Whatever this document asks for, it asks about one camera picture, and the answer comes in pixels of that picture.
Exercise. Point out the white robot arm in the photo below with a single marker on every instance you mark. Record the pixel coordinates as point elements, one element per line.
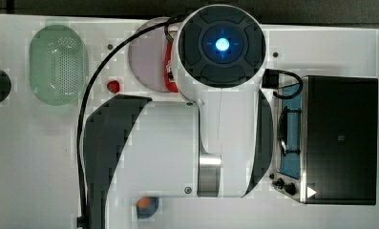
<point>212,140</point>

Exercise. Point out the red ketchup bottle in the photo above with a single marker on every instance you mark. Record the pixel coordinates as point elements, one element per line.
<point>169,80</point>

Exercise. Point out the lilac round plate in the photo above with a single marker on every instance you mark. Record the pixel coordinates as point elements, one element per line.
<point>146,58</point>

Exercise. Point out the orange fruit in bowl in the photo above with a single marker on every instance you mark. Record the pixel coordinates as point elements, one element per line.
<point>143,203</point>

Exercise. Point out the blue bowl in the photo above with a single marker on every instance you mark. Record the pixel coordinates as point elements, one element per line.
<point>150,210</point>

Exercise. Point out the black toaster oven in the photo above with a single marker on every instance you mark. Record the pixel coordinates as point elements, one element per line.
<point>327,141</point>

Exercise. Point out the green perforated colander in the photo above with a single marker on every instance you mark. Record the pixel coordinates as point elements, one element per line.
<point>58,65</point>

